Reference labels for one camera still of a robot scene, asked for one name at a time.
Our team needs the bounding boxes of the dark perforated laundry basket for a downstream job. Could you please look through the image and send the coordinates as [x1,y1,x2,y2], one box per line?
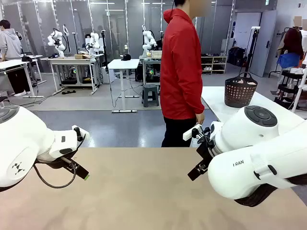
[224,71,259,108]

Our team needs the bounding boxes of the long white table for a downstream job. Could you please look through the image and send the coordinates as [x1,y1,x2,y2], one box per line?
[201,86,307,135]

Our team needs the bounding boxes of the thick black right arm hose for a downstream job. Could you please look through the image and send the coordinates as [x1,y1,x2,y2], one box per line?
[234,177,307,207]

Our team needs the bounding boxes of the thin black right camera cable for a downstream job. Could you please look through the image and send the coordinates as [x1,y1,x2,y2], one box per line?
[201,126,213,145]

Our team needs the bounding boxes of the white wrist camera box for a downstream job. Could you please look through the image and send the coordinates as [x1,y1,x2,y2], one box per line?
[182,123,202,141]
[71,125,90,142]

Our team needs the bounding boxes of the white desk with slanted top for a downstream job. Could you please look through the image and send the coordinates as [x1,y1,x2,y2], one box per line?
[0,54,47,99]

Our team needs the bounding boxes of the white desk with computer below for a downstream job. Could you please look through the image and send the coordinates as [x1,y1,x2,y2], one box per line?
[135,55,164,85]

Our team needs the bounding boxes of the black rolling cart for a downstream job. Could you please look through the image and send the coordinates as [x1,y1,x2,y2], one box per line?
[274,69,306,106]

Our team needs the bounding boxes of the small white standing desk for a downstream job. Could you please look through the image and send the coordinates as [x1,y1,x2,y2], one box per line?
[107,58,141,114]

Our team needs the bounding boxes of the red-sleeved right forearm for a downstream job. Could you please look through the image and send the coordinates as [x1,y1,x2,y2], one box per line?
[188,88,205,116]

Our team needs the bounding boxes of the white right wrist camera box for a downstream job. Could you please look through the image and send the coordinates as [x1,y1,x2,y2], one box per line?
[182,123,202,141]

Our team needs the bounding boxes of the black suitcase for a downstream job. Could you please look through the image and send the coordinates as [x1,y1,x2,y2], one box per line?
[227,46,247,67]

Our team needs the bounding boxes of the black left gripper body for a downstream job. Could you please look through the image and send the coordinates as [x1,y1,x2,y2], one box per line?
[35,149,80,170]

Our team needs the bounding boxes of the black tripod pole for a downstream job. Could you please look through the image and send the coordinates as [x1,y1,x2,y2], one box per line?
[100,29,109,68]

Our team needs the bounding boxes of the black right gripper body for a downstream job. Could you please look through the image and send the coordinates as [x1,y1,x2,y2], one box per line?
[196,137,218,166]

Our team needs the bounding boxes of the white shoe shelf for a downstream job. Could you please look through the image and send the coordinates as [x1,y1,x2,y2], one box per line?
[201,55,228,74]

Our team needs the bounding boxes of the grey plastic stool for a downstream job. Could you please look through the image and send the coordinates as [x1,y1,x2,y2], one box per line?
[141,83,160,108]

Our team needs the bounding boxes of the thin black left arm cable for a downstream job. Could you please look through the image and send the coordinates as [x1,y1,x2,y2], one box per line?
[33,153,78,189]

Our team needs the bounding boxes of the person in red jacket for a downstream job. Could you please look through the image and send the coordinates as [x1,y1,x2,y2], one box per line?
[159,0,212,148]

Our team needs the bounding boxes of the white desk with two robots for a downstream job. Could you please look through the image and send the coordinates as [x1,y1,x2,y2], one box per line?
[40,55,98,96]

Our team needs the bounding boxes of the grey door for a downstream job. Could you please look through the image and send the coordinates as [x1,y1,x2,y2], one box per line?
[249,10,278,78]

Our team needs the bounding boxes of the person in grey hoodie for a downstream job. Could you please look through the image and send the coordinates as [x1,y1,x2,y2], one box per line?
[0,19,32,97]

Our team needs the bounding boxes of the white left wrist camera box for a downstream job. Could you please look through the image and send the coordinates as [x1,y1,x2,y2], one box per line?
[71,125,90,142]

